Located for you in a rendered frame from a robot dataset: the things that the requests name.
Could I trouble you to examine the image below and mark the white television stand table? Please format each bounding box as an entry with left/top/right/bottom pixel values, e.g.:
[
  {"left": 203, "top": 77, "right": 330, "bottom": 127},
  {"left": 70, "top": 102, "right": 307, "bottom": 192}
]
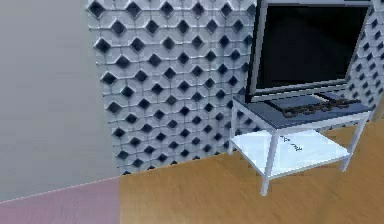
[{"left": 227, "top": 93, "right": 374, "bottom": 197}]

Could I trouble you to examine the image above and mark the silver framed television set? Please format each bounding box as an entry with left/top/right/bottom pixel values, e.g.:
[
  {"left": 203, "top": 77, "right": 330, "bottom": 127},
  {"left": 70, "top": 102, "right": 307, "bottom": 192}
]
[{"left": 246, "top": 0, "right": 376, "bottom": 103}]

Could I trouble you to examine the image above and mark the dark brown chain object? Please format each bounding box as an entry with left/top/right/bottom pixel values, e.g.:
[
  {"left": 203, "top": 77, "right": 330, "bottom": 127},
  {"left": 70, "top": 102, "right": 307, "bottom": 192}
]
[{"left": 281, "top": 99, "right": 353, "bottom": 119}]

